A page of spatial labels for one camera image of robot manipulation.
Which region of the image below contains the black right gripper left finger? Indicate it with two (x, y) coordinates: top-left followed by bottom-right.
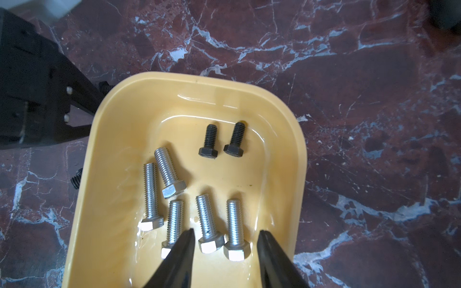
(144, 228), (195, 288)

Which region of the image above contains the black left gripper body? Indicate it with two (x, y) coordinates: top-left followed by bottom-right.
(1, 8), (104, 150)

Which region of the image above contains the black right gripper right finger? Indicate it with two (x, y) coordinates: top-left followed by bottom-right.
(257, 230), (309, 288)

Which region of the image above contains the silver hex bolt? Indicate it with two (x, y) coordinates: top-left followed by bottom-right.
(161, 199), (184, 259)
(196, 193), (224, 254)
(140, 163), (164, 232)
(223, 199), (251, 262)
(154, 147), (187, 199)

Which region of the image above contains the black hex bolt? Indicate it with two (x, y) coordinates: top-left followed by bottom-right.
(97, 81), (115, 96)
(223, 122), (246, 157)
(199, 124), (218, 159)
(70, 168), (83, 190)

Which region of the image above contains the yellow plastic storage tray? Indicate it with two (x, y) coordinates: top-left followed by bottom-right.
(62, 72), (307, 288)

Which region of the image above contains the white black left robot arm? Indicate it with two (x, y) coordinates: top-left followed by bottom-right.
(1, 1), (105, 150)

